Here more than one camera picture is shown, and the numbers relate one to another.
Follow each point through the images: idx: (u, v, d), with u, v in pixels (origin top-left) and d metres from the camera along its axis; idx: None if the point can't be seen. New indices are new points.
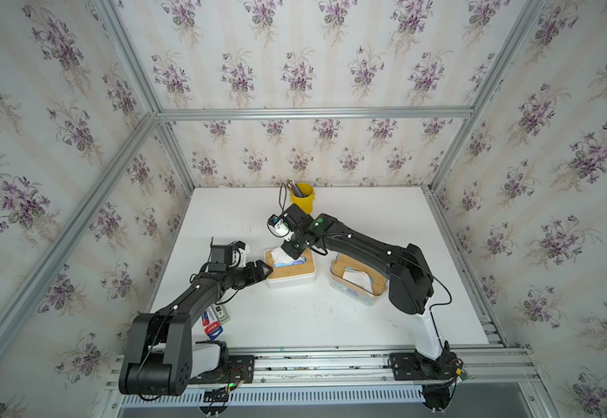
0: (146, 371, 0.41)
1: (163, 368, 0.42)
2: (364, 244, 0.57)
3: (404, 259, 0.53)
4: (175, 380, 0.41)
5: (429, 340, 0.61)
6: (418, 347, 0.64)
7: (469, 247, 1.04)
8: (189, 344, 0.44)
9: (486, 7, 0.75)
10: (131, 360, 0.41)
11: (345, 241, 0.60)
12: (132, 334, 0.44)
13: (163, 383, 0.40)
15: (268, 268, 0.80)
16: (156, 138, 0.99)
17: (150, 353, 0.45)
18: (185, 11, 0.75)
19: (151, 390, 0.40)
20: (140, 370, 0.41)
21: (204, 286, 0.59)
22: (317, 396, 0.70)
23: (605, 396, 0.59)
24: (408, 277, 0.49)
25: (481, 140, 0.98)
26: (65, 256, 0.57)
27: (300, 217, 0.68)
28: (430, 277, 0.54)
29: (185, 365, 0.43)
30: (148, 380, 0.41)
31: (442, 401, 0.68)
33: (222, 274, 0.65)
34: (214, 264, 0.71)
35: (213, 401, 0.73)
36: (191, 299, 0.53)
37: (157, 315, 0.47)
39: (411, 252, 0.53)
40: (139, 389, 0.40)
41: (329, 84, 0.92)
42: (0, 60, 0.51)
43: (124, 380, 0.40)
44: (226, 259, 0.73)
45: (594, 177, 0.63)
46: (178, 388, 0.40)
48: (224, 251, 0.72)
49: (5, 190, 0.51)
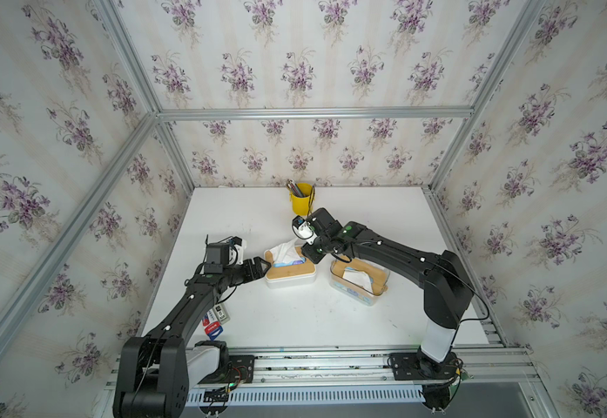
0: (141, 396, 0.40)
1: (158, 393, 0.41)
2: (394, 250, 0.55)
3: (440, 266, 0.49)
4: (171, 406, 0.39)
5: (441, 347, 0.60)
6: (424, 347, 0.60)
7: (469, 247, 1.04)
8: (184, 368, 0.42)
9: (486, 7, 0.75)
10: (124, 387, 0.40)
11: (374, 248, 0.57)
12: (124, 360, 0.41)
13: (158, 410, 0.39)
15: (266, 264, 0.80)
16: (156, 138, 0.99)
17: (144, 377, 0.45)
18: (185, 11, 0.75)
19: (146, 415, 0.39)
20: (136, 394, 0.40)
21: (199, 296, 0.56)
22: (317, 396, 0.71)
23: (605, 396, 0.59)
24: (445, 287, 0.46)
25: (481, 140, 0.98)
26: (65, 257, 0.57)
27: (328, 220, 0.67)
28: (471, 289, 0.50)
29: (181, 388, 0.41)
30: (143, 407, 0.39)
31: (442, 401, 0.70)
33: (218, 276, 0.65)
34: (210, 266, 0.68)
35: (214, 401, 0.73)
36: (185, 313, 0.50)
37: (150, 339, 0.44)
39: (449, 259, 0.49)
40: (134, 415, 0.39)
41: (329, 84, 0.92)
42: None
43: (120, 406, 0.39)
44: (223, 259, 0.70)
45: (594, 177, 0.63)
46: (174, 413, 0.39)
48: (219, 251, 0.68)
49: (5, 190, 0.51)
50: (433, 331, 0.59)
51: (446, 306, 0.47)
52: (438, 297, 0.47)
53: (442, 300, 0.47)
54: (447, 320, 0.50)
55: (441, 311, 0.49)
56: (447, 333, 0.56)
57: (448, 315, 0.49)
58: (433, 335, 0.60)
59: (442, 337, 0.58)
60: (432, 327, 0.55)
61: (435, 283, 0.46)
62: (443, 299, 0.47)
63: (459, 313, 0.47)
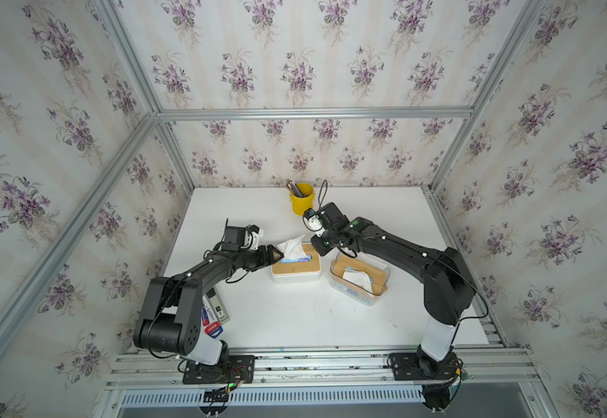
0: (158, 330, 0.44)
1: (174, 327, 0.45)
2: (398, 246, 0.56)
3: (441, 261, 0.51)
4: (185, 340, 0.43)
5: (441, 346, 0.61)
6: (424, 344, 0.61)
7: (469, 247, 1.04)
8: (199, 308, 0.47)
9: (485, 7, 0.75)
10: (145, 318, 0.45)
11: (379, 242, 0.59)
12: (150, 293, 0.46)
13: (174, 340, 0.44)
15: (279, 252, 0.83)
16: (156, 138, 0.99)
17: (163, 313, 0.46)
18: (185, 11, 0.75)
19: (162, 347, 0.44)
20: (153, 328, 0.45)
21: (218, 260, 0.64)
22: (317, 396, 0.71)
23: (605, 396, 0.59)
24: (445, 280, 0.47)
25: (481, 140, 0.98)
26: (65, 256, 0.57)
27: (336, 215, 0.70)
28: (472, 287, 0.51)
29: (195, 327, 0.46)
30: (159, 338, 0.44)
31: (442, 401, 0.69)
33: (234, 253, 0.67)
34: (228, 245, 0.74)
35: (214, 401, 0.73)
36: (204, 270, 0.56)
37: (171, 279, 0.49)
39: (450, 255, 0.50)
40: (151, 346, 0.44)
41: (329, 84, 0.92)
42: None
43: (139, 337, 0.44)
44: (239, 240, 0.76)
45: (594, 177, 0.63)
46: (187, 348, 0.44)
48: (237, 232, 0.74)
49: (5, 190, 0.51)
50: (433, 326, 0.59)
51: (445, 300, 0.48)
52: (438, 291, 0.48)
53: (440, 293, 0.48)
54: (447, 315, 0.50)
55: (441, 306, 0.50)
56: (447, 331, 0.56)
57: (447, 311, 0.49)
58: (432, 330, 0.60)
59: (441, 333, 0.58)
60: (434, 323, 0.58)
61: (433, 278, 0.47)
62: (442, 293, 0.47)
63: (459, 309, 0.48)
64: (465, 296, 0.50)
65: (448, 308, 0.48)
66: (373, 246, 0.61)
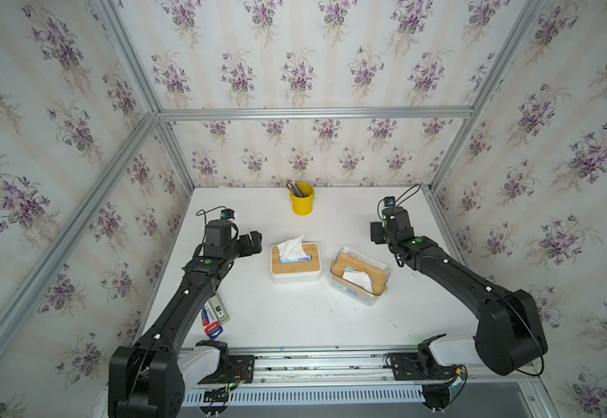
0: (136, 401, 0.40)
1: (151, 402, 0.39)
2: (459, 272, 0.52)
3: (506, 302, 0.45)
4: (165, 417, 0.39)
5: (453, 355, 0.60)
6: (435, 343, 0.67)
7: (469, 247, 1.04)
8: (175, 377, 0.40)
9: (485, 7, 0.75)
10: (116, 394, 0.39)
11: (439, 264, 0.56)
12: (114, 370, 0.39)
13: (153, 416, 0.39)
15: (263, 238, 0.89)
16: (156, 138, 0.99)
17: (138, 380, 0.43)
18: (185, 11, 0.75)
19: None
20: (130, 400, 0.40)
21: (194, 291, 0.52)
22: (317, 395, 0.71)
23: (605, 396, 0.59)
24: (505, 321, 0.42)
25: (481, 140, 0.98)
26: (65, 257, 0.57)
27: (404, 225, 0.66)
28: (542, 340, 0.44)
29: (176, 396, 0.41)
30: (138, 411, 0.39)
31: (442, 401, 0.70)
33: (218, 262, 0.59)
34: (211, 248, 0.62)
35: (214, 401, 0.73)
36: (175, 317, 0.46)
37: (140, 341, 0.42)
39: (520, 300, 0.46)
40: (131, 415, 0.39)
41: (329, 85, 0.92)
42: None
43: (116, 409, 0.39)
44: (222, 239, 0.64)
45: (594, 177, 0.63)
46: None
48: (219, 231, 0.61)
49: (5, 190, 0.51)
50: (462, 343, 0.56)
51: (499, 345, 0.43)
52: (495, 333, 0.43)
53: (495, 334, 0.43)
54: (498, 361, 0.45)
55: (495, 347, 0.44)
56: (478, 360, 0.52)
57: (501, 357, 0.44)
58: (455, 346, 0.58)
59: (468, 355, 0.55)
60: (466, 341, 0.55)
61: (494, 319, 0.43)
62: (499, 333, 0.43)
63: (518, 360, 0.42)
64: (529, 348, 0.43)
65: (503, 356, 0.43)
66: (431, 266, 0.57)
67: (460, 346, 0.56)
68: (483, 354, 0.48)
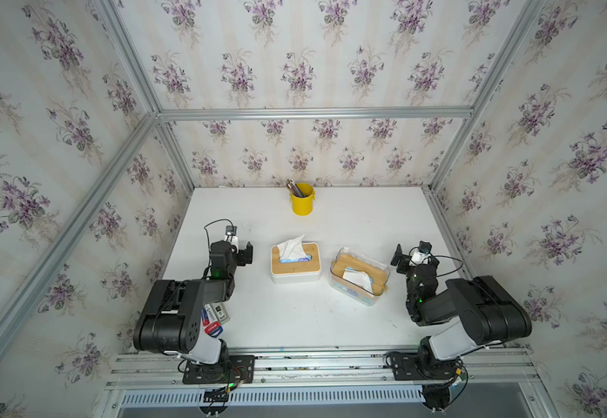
0: (158, 326, 0.45)
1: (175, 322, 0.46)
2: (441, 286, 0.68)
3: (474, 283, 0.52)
4: (186, 333, 0.44)
5: (449, 347, 0.61)
6: (435, 337, 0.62)
7: (469, 247, 1.04)
8: (200, 306, 0.49)
9: (485, 7, 0.75)
10: (146, 320, 0.45)
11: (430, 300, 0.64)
12: (154, 295, 0.48)
13: (174, 335, 0.44)
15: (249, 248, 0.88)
16: (156, 138, 0.99)
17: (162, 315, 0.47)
18: (185, 11, 0.75)
19: (162, 345, 0.44)
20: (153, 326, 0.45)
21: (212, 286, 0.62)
22: (317, 396, 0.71)
23: (605, 396, 0.59)
24: (465, 286, 0.52)
25: (481, 140, 0.98)
26: (65, 256, 0.57)
27: (430, 287, 0.69)
28: (513, 310, 0.47)
29: (194, 325, 0.46)
30: (160, 334, 0.44)
31: (442, 401, 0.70)
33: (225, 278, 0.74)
34: (216, 269, 0.72)
35: (214, 401, 0.73)
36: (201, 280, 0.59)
37: (174, 283, 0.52)
39: (482, 277, 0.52)
40: (151, 345, 0.44)
41: (329, 85, 0.92)
42: None
43: (139, 336, 0.44)
44: (225, 263, 0.74)
45: (594, 177, 0.63)
46: (188, 346, 0.44)
48: (222, 256, 0.71)
49: (5, 190, 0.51)
50: (456, 331, 0.58)
51: (464, 304, 0.51)
52: (466, 303, 0.50)
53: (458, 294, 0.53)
54: (468, 313, 0.50)
55: (463, 310, 0.51)
56: (465, 343, 0.55)
57: (477, 326, 0.48)
58: (451, 333, 0.60)
59: (458, 341, 0.57)
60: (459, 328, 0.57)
61: (461, 293, 0.52)
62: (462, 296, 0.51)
63: (495, 328, 0.45)
64: (502, 316, 0.46)
65: (479, 322, 0.47)
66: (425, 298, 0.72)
67: (454, 331, 0.59)
68: (465, 328, 0.54)
